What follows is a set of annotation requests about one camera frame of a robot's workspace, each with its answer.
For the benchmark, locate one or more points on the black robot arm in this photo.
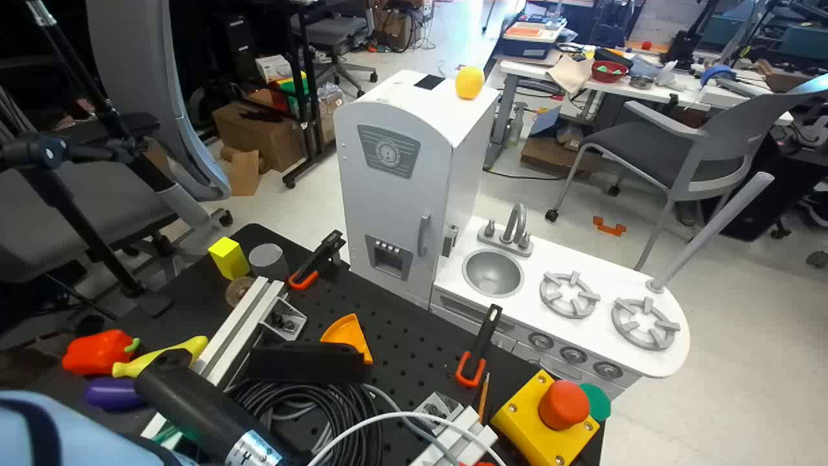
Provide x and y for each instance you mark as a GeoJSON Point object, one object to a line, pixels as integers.
{"type": "Point", "coordinates": [326, 371]}

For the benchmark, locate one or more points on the white toy fridge door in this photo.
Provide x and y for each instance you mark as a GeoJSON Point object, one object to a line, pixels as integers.
{"type": "Point", "coordinates": [389, 160]}

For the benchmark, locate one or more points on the white toy kitchen set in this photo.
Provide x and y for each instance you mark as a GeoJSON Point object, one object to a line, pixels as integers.
{"type": "Point", "coordinates": [581, 351]}

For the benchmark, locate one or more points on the grey toy sink bowl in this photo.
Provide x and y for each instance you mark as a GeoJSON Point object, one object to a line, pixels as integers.
{"type": "Point", "coordinates": [492, 272]}

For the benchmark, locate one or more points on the silver toy faucet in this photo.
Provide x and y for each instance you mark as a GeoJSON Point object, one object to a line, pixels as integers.
{"type": "Point", "coordinates": [512, 235]}

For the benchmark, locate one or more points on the orange black clamp left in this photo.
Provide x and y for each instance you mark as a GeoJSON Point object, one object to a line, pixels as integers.
{"type": "Point", "coordinates": [326, 251]}

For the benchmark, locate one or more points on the orange black clamp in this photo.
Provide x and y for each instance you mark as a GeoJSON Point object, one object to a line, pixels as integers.
{"type": "Point", "coordinates": [326, 251]}
{"type": "Point", "coordinates": [472, 364]}

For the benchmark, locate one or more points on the orange plastic funnel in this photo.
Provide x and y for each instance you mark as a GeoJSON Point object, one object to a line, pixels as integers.
{"type": "Point", "coordinates": [347, 329]}

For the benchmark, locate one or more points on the orange black clamp right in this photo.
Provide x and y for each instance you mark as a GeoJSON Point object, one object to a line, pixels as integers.
{"type": "Point", "coordinates": [472, 364]}

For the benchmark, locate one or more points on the grey cylinder block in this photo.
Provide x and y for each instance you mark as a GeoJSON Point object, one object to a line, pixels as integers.
{"type": "Point", "coordinates": [267, 260]}

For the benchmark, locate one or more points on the yellow toy lemon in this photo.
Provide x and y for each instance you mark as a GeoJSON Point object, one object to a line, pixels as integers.
{"type": "Point", "coordinates": [468, 83]}

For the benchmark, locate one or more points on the cardboard box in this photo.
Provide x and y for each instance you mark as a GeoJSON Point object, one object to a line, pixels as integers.
{"type": "Point", "coordinates": [250, 128]}

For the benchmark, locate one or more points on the left grey stove burner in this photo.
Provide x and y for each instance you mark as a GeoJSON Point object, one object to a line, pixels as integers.
{"type": "Point", "coordinates": [567, 295]}

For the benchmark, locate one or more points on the grey stove burner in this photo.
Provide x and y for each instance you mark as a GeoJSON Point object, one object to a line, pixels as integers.
{"type": "Point", "coordinates": [567, 295]}
{"type": "Point", "coordinates": [642, 323]}

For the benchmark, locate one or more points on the yellow foam cube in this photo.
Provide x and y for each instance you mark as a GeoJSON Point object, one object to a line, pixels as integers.
{"type": "Point", "coordinates": [229, 256]}

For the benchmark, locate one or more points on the yellow emergency stop box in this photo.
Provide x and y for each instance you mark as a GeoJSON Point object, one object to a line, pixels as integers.
{"type": "Point", "coordinates": [547, 421]}

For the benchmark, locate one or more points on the right grey stove burner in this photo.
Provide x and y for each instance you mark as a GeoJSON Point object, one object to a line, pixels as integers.
{"type": "Point", "coordinates": [642, 323]}

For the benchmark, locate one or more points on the yellow toy banana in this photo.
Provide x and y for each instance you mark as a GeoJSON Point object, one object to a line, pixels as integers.
{"type": "Point", "coordinates": [132, 367]}

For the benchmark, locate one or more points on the green round disc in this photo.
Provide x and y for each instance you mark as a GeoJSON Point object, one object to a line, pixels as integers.
{"type": "Point", "coordinates": [598, 401]}

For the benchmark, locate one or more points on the cluttered white desk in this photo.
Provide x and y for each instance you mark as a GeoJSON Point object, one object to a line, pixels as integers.
{"type": "Point", "coordinates": [571, 79]}

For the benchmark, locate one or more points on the grey office chair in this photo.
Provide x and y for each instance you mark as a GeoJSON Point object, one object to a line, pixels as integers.
{"type": "Point", "coordinates": [690, 163]}

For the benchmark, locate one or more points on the purple toy eggplant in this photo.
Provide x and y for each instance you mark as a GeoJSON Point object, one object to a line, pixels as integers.
{"type": "Point", "coordinates": [113, 395]}

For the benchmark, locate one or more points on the orange toy pepper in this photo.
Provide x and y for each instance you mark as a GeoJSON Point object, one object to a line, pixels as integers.
{"type": "Point", "coordinates": [98, 352]}

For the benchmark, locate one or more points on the black office chair left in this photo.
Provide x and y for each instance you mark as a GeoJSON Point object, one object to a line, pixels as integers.
{"type": "Point", "coordinates": [122, 207]}

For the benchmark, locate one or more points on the aluminium extrusion rail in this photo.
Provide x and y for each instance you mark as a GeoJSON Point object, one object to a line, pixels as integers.
{"type": "Point", "coordinates": [229, 332]}

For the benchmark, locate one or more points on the orange bracket on floor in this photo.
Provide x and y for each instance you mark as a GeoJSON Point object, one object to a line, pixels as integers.
{"type": "Point", "coordinates": [611, 229]}

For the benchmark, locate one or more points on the black camera tripod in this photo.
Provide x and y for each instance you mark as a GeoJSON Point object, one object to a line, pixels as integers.
{"type": "Point", "coordinates": [43, 159]}

